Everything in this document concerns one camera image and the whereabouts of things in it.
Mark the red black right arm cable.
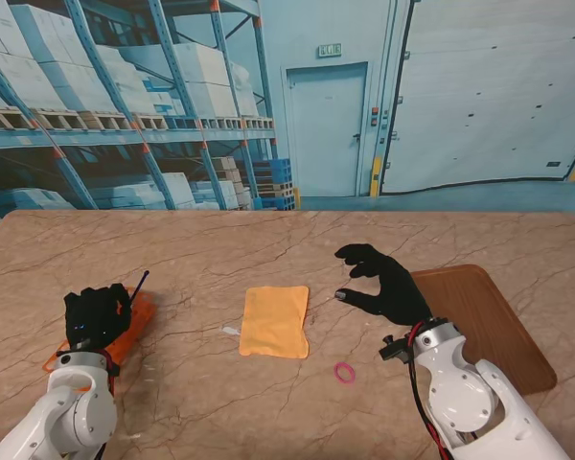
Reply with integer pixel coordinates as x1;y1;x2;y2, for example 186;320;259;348
406;321;449;460

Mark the red black left arm cable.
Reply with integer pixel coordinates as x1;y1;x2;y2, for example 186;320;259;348
98;348;122;400

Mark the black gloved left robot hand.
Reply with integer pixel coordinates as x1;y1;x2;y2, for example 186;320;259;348
63;283;133;354

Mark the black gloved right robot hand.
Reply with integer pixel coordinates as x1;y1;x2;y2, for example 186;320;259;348
333;242;432;328

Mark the brown wooden tray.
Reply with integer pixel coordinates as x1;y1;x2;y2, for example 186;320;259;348
408;264;558;395

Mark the red black arm cable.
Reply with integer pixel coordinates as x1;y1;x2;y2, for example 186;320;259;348
98;348;122;400
406;321;449;460

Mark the orange test tube rack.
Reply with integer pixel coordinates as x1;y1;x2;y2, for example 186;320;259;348
41;286;157;373

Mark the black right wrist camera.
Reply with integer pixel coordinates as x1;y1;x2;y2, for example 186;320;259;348
378;333;413;365

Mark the yellow cloth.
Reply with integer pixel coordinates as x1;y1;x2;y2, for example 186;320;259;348
238;285;311;360

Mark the blue glass rod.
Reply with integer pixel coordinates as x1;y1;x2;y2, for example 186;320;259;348
127;269;151;304

